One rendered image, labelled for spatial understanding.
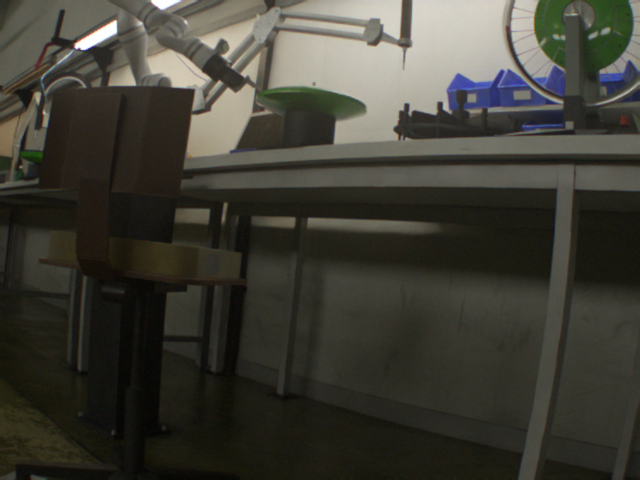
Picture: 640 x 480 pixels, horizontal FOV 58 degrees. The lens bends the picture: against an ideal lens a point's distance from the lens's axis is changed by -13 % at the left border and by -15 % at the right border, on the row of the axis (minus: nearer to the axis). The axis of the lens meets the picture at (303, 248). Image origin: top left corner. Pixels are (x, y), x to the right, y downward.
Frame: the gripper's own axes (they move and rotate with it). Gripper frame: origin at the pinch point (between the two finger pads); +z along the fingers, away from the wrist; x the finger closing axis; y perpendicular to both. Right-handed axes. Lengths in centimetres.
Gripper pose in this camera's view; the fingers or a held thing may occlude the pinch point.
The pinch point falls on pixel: (261, 92)
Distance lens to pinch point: 187.6
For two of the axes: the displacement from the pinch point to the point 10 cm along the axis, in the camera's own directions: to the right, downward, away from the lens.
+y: -6.6, 7.5, -0.1
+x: -0.1, -0.2, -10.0
